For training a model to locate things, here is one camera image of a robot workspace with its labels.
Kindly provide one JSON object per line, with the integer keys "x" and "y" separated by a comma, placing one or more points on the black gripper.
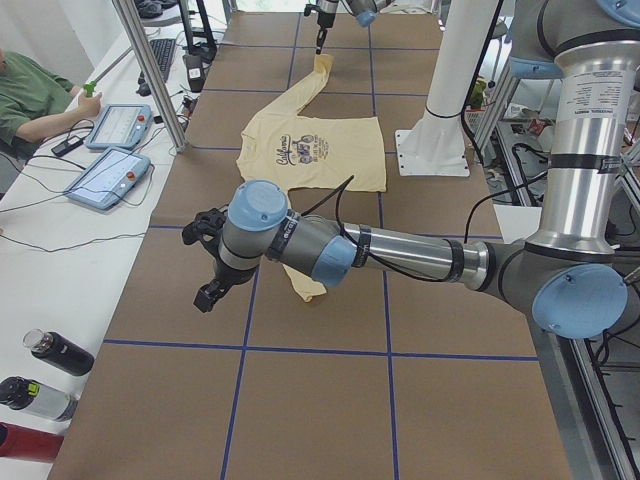
{"x": 226, "y": 276}
{"x": 323, "y": 15}

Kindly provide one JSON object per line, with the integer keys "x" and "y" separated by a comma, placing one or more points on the cream long-sleeve graphic t-shirt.
{"x": 293, "y": 151}

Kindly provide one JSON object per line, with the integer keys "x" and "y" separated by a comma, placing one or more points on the person's hand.
{"x": 88, "y": 107}

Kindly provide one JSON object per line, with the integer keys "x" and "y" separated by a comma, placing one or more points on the near blue teach pendant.
{"x": 108, "y": 179}

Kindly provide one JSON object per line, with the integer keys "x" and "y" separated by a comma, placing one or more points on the blue teach pendant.
{"x": 119, "y": 125}
{"x": 108, "y": 179}

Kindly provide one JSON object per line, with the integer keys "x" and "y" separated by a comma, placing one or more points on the black keyboard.
{"x": 163, "y": 50}

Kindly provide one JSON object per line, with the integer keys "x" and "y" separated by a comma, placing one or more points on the black bottle clear cap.
{"x": 56, "y": 350}

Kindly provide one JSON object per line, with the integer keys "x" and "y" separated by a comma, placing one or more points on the far blue teach pendant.
{"x": 119, "y": 125}

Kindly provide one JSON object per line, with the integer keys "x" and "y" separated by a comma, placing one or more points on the silver bottle green-black cap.
{"x": 35, "y": 398}

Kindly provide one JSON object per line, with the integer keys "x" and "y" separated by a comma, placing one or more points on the green handheld tool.
{"x": 89, "y": 88}

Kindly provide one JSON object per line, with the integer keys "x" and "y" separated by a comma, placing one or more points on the red metal bottle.
{"x": 18, "y": 442}

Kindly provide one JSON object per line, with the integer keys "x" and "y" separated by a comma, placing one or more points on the person in green shirt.
{"x": 36, "y": 104}

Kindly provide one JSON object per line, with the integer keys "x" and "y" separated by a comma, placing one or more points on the aluminium frame post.
{"x": 135, "y": 31}

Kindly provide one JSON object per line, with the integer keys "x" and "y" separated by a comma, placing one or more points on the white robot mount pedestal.
{"x": 435, "y": 146}

